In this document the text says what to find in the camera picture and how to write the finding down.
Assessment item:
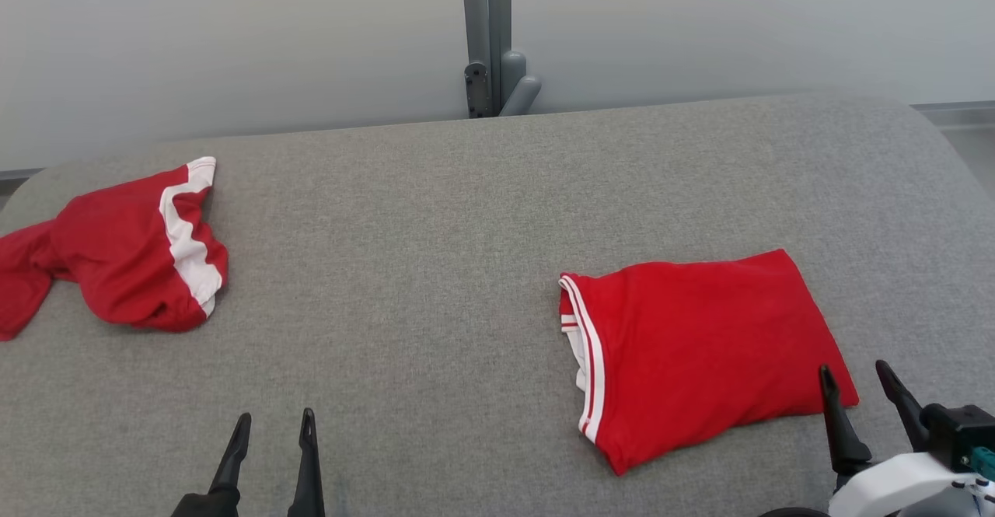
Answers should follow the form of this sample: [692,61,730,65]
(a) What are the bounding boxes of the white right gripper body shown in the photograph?
[828,452,995,517]

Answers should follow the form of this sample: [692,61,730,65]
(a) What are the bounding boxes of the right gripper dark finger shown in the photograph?
[819,365,873,473]
[876,359,930,449]

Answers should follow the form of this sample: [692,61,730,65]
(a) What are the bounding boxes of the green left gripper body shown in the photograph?
[171,491,240,517]

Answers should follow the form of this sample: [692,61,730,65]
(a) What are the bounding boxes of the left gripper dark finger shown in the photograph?
[288,408,326,517]
[208,413,253,494]

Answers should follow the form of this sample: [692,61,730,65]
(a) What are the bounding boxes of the red basketball jersey white sleeves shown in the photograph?
[558,249,861,477]

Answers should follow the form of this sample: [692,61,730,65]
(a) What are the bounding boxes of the red shorts white stripe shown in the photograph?
[0,156,229,342]

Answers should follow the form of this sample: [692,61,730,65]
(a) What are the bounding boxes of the grey fabric sofa surface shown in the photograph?
[0,93,995,517]

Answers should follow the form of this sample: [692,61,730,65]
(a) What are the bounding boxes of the grey slanted rounded tube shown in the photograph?
[497,75,543,118]

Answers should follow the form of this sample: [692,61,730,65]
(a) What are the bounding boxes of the grey short rounded tube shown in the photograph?
[500,51,529,110]

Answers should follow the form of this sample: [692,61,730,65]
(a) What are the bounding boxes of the black hinge bracket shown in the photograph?
[464,62,493,120]

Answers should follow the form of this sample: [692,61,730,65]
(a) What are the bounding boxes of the grey metal post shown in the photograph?
[460,0,514,118]

